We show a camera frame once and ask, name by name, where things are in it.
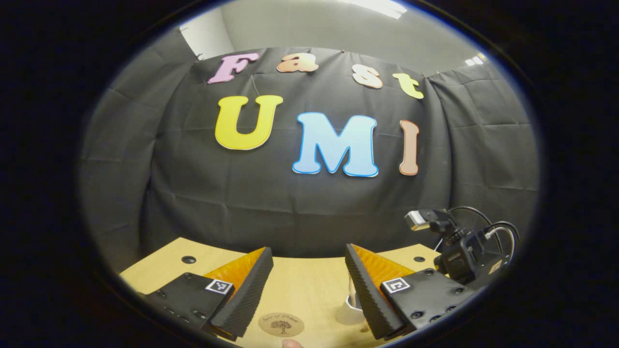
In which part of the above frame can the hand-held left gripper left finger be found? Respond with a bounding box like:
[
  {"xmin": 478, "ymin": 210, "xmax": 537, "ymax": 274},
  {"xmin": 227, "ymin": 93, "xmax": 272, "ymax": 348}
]
[{"xmin": 144, "ymin": 247, "xmax": 275, "ymax": 339}]

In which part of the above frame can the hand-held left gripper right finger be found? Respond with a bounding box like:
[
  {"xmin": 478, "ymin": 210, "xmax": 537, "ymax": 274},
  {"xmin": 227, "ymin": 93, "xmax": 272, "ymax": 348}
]
[{"xmin": 344, "ymin": 244, "xmax": 477, "ymax": 340}]

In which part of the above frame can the white cup with wooden handle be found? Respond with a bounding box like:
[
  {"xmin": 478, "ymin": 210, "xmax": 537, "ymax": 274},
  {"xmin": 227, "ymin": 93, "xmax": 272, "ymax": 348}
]
[{"xmin": 336, "ymin": 295, "xmax": 369, "ymax": 326}]

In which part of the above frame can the round wooden coaster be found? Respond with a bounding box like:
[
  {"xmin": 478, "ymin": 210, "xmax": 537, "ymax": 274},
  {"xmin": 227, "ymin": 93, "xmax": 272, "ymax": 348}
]
[{"xmin": 258, "ymin": 312, "xmax": 306, "ymax": 337}]

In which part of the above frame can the light wooden desktop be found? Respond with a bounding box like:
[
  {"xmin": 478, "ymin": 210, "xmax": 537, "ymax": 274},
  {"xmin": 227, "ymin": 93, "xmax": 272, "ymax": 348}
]
[{"xmin": 119, "ymin": 237, "xmax": 465, "ymax": 348}]

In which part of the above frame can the black backdrop cloth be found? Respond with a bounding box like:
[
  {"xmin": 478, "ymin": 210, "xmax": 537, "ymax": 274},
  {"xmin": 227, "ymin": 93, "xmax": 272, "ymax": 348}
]
[{"xmin": 80, "ymin": 24, "xmax": 540, "ymax": 271}]

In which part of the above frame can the black camera cable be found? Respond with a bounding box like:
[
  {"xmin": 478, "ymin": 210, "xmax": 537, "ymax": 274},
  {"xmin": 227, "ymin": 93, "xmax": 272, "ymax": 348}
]
[
  {"xmin": 450, "ymin": 206, "xmax": 493, "ymax": 229},
  {"xmin": 484, "ymin": 221, "xmax": 521, "ymax": 264}
]

